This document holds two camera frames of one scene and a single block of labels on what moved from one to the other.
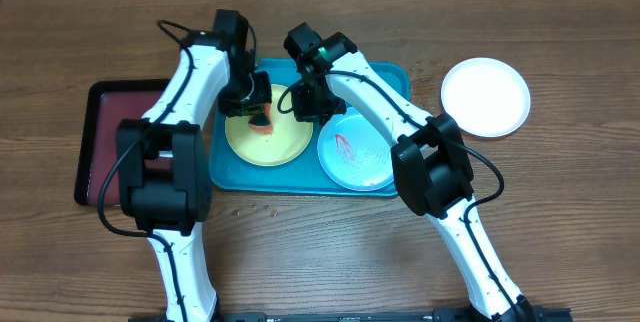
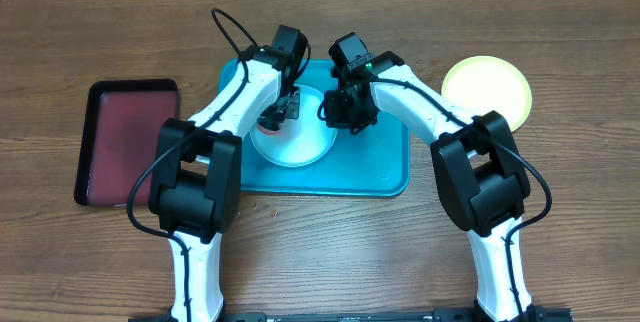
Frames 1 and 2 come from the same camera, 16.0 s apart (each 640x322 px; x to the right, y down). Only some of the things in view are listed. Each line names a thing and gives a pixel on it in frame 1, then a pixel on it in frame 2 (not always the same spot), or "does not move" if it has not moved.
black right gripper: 308,112 to 340,121
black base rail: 525,315 does not move
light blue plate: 354,153 to 301,142
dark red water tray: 105,104 does not move
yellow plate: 289,138 to 480,84
